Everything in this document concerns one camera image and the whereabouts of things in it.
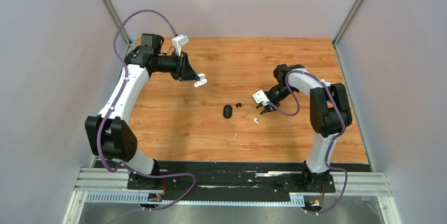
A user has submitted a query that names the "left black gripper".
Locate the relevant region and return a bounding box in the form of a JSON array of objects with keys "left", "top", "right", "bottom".
[{"left": 154, "top": 50, "right": 200, "bottom": 82}]

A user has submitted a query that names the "black earbud charging case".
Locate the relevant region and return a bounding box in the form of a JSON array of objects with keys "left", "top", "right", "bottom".
[{"left": 222, "top": 104, "right": 232, "bottom": 119}]

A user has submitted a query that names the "white earbud charging case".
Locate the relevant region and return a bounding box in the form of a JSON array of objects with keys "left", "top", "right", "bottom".
[{"left": 194, "top": 73, "right": 208, "bottom": 87}]

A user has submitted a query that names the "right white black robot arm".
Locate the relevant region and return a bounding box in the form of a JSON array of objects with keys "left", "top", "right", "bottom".
[{"left": 252, "top": 64, "right": 353, "bottom": 191}]

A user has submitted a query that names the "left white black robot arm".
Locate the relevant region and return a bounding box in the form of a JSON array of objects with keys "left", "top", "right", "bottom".
[{"left": 85, "top": 33, "right": 207, "bottom": 189}]

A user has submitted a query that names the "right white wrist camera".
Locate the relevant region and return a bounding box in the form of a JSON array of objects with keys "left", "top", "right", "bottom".
[{"left": 252, "top": 90, "right": 270, "bottom": 106}]

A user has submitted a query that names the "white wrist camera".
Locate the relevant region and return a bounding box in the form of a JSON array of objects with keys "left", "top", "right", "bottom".
[
  {"left": 171, "top": 35, "right": 190, "bottom": 56},
  {"left": 252, "top": 90, "right": 270, "bottom": 106}
]

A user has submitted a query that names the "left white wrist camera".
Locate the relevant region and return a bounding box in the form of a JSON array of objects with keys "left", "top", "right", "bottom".
[{"left": 171, "top": 35, "right": 190, "bottom": 56}]

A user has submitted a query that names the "left aluminium corner post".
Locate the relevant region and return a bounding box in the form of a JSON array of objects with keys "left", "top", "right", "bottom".
[{"left": 86, "top": 0, "right": 133, "bottom": 45}]

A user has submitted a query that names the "aluminium corner post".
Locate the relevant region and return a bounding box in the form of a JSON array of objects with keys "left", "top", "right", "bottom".
[
  {"left": 86, "top": 0, "right": 133, "bottom": 45},
  {"left": 332, "top": 0, "right": 365, "bottom": 48}
]

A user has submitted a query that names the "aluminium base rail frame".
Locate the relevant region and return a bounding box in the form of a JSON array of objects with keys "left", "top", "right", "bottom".
[{"left": 64, "top": 161, "right": 401, "bottom": 223}]

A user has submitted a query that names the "right aluminium corner post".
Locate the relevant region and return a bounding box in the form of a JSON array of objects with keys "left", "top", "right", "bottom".
[{"left": 332, "top": 0, "right": 365, "bottom": 48}]

